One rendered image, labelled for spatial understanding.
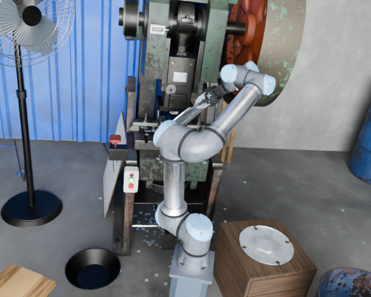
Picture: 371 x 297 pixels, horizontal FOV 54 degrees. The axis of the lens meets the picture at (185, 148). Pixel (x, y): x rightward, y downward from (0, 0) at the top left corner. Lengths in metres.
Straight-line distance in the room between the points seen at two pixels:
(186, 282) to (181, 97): 0.95
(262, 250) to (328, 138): 2.30
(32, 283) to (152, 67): 1.15
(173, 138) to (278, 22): 0.73
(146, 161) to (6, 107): 1.75
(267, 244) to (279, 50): 0.99
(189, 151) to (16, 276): 0.98
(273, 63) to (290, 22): 0.18
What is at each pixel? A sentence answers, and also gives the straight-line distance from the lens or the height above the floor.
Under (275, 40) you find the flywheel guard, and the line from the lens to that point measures 1.71.
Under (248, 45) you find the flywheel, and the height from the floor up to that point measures 1.25.
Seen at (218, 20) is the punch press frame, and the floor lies 1.38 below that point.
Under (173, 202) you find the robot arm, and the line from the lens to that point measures 1.51.
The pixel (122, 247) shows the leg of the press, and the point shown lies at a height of 0.05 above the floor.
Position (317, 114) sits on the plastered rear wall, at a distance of 3.88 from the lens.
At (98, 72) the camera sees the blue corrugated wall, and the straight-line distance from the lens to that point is 3.23.
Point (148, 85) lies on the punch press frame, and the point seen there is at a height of 0.92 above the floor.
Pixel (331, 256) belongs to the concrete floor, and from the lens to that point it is 2.70.
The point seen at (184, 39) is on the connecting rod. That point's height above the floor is 1.26.
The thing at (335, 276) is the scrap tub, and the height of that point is 0.43.
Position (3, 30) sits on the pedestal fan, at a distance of 2.03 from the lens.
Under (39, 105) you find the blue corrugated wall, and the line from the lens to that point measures 3.40.
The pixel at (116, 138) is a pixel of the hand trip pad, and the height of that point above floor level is 0.76.
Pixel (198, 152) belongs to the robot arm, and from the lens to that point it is 1.27.
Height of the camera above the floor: 1.64
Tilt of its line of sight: 28 degrees down
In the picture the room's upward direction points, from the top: 8 degrees clockwise
